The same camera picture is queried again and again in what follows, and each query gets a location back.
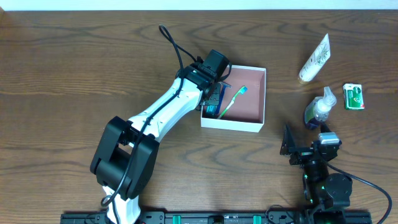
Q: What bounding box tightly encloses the white lotion tube gold cap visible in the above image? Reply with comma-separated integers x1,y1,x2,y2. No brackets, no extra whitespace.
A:
298,34,331,84

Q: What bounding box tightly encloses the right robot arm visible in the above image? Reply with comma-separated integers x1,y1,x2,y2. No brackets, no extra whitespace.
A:
280,124,353,224

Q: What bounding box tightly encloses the green Dettol soap bar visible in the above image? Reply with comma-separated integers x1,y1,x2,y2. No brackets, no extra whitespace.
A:
343,83,364,110

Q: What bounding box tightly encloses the clear foam soap pump bottle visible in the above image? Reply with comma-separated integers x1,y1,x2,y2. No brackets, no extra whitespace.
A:
303,86,336,130

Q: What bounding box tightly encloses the blue disposable razor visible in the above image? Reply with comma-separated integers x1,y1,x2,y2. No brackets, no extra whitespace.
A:
215,82,231,114

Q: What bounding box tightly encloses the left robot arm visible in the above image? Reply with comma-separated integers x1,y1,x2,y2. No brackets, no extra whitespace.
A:
90,50,231,223

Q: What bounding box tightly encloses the white box pink interior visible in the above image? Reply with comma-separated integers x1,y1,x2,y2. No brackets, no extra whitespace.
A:
200,65,267,133

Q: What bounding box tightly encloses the green white toothbrush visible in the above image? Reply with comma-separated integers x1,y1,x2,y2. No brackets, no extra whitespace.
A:
217,86,248,119

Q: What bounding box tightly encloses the Colgate toothpaste tube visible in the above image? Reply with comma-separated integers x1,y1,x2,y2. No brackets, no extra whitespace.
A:
204,105,218,118

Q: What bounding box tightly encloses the black mounting rail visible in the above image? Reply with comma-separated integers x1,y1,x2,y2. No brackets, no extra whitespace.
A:
60,210,373,224

